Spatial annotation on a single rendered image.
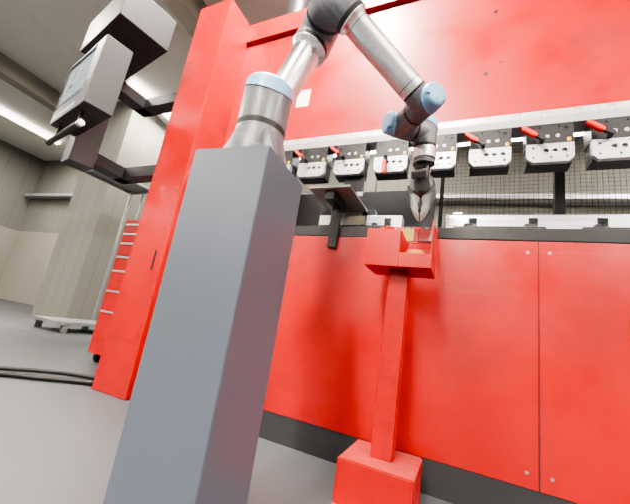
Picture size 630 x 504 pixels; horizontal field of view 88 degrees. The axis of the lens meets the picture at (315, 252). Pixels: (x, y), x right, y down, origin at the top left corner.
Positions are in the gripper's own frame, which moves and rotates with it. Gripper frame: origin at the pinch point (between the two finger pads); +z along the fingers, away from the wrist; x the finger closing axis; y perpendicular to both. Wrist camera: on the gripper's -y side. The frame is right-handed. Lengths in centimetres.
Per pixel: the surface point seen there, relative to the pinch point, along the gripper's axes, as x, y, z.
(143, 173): 158, 14, -32
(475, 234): -16.8, 19.4, 1.1
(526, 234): -32.1, 19.4, 0.9
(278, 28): 97, 41, -133
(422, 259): -2.6, -7.1, 14.9
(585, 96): -53, 36, -57
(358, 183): 34, 36, -27
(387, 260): 7.6, -7.2, 15.7
